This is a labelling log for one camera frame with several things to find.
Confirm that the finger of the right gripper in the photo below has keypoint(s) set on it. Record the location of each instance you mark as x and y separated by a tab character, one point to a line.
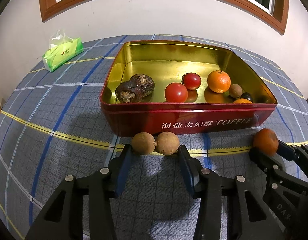
298	154
266	164

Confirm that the small black plum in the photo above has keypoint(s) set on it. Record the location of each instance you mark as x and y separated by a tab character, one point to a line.
247	96

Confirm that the brown longan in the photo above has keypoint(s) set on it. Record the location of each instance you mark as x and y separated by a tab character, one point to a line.
167	143
143	143

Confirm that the red tomato with calyx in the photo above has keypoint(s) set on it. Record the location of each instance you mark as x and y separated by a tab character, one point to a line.
191	81

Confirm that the orange mandarin with blemish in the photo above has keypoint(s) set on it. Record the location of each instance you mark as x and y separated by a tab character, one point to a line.
266	141

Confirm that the green tissue pack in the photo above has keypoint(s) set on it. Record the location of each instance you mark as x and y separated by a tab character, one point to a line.
62	48

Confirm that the orange mandarin with stem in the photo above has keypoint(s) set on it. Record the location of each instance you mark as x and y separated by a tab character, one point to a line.
218	81

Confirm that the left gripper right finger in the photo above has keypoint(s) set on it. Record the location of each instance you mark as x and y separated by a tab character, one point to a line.
232	199

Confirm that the smooth red tomato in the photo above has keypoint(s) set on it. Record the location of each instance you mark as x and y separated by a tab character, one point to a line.
176	93

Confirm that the dark wrinkled passion fruit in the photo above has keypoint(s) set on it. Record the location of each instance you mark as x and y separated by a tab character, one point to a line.
145	82
129	92

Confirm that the smooth oval orange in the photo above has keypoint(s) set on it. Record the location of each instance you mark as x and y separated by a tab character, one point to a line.
242	101

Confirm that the brown kiwi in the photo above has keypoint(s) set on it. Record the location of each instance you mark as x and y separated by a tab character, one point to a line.
235	91

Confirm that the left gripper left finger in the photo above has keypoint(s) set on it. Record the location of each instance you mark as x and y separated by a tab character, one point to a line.
62	215

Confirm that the red toffee tin box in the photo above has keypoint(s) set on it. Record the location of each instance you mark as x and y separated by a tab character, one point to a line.
204	110

